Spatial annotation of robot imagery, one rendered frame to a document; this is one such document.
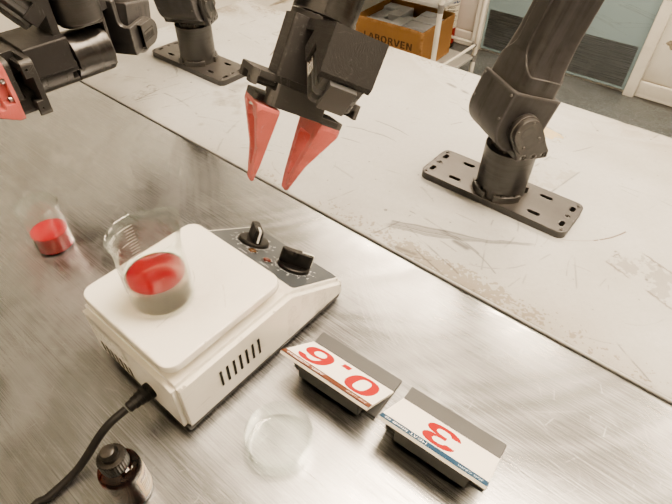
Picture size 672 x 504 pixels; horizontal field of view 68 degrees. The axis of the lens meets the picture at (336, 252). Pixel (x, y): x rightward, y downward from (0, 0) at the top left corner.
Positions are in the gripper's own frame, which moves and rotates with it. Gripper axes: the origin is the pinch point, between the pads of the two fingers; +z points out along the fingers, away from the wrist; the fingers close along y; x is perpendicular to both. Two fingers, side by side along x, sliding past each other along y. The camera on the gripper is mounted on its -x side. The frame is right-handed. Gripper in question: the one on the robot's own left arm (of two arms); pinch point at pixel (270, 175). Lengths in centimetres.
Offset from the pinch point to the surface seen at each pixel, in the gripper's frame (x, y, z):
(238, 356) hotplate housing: -12.2, -1.2, 12.5
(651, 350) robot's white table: -18.8, 35.8, 1.7
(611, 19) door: 187, 205, -87
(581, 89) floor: 191, 212, -51
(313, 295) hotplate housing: -7.4, 5.5, 8.1
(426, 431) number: -21.1, 12.3, 11.2
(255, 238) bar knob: -0.8, 0.4, 6.4
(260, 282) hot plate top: -9.5, -0.6, 6.8
